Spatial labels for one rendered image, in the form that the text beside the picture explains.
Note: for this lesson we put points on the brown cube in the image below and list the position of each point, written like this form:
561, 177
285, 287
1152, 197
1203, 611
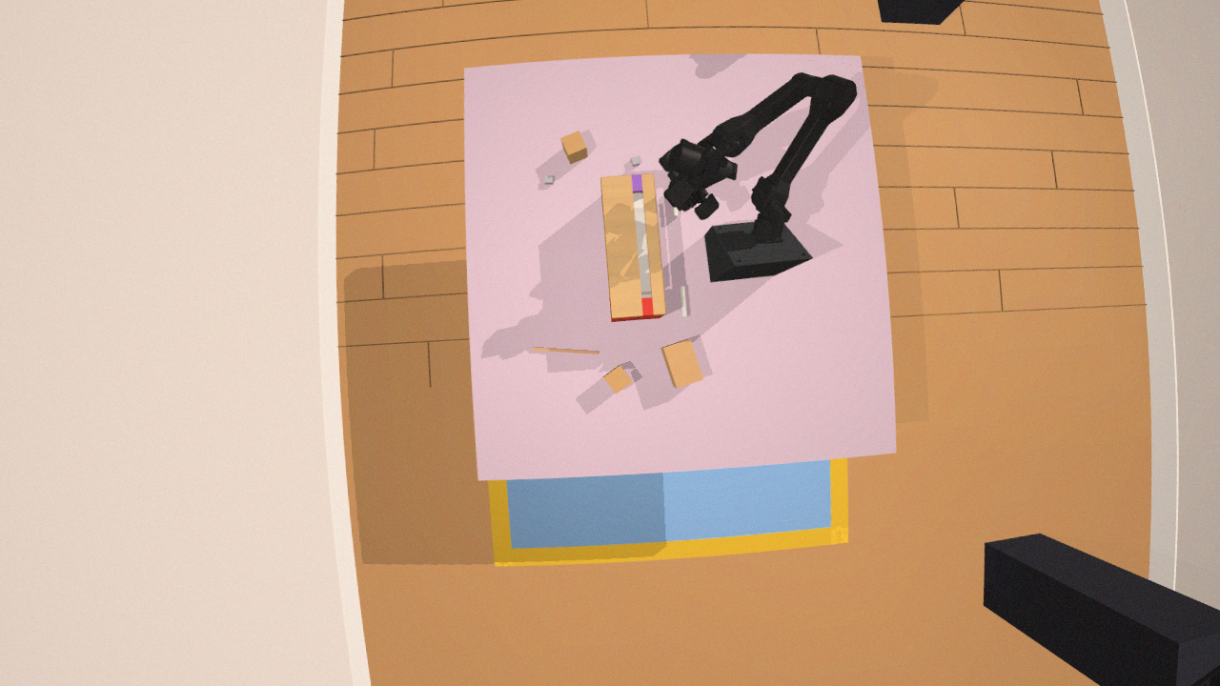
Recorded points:
617, 379
574, 147

